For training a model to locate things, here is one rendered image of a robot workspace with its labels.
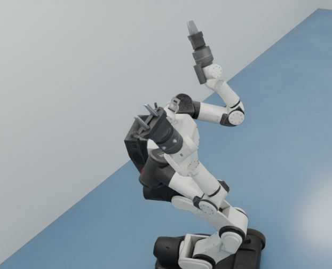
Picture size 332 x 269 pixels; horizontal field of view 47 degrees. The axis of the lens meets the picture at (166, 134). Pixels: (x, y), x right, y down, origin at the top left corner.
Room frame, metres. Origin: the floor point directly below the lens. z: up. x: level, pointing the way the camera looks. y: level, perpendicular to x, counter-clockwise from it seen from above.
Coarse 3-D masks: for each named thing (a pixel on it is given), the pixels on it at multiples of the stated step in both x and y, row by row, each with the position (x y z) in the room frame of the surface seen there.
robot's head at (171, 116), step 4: (168, 104) 1.46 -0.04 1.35; (172, 104) 1.46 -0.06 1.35; (164, 108) 1.43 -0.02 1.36; (168, 112) 1.39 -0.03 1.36; (172, 112) 1.40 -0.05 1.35; (176, 112) 1.46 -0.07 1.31; (168, 116) 1.37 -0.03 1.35; (172, 116) 1.38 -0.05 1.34; (168, 120) 1.37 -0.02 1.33; (172, 120) 1.36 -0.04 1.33; (176, 120) 1.42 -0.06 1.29; (172, 124) 1.40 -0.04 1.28; (176, 124) 1.40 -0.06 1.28
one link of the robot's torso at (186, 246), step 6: (186, 234) 1.54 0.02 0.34; (192, 234) 1.53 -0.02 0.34; (186, 240) 1.50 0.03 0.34; (192, 240) 1.53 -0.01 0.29; (180, 246) 1.47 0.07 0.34; (186, 246) 1.45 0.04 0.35; (192, 246) 1.52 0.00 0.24; (180, 252) 1.43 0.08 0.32; (186, 252) 1.42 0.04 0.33; (180, 258) 1.39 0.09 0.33; (186, 258) 1.37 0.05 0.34; (192, 258) 1.36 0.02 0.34; (180, 264) 1.38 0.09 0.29; (186, 264) 1.36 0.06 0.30; (192, 264) 1.35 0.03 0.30; (198, 264) 1.33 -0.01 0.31; (204, 264) 1.32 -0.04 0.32; (210, 264) 1.32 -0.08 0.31
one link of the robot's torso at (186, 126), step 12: (144, 120) 1.54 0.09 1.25; (180, 120) 1.47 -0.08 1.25; (192, 120) 1.48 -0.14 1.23; (132, 132) 1.47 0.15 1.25; (180, 132) 1.38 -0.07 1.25; (192, 132) 1.40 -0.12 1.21; (132, 144) 1.41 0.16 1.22; (144, 144) 1.38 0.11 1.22; (132, 156) 1.42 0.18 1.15; (144, 156) 1.35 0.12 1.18; (192, 156) 1.34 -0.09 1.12
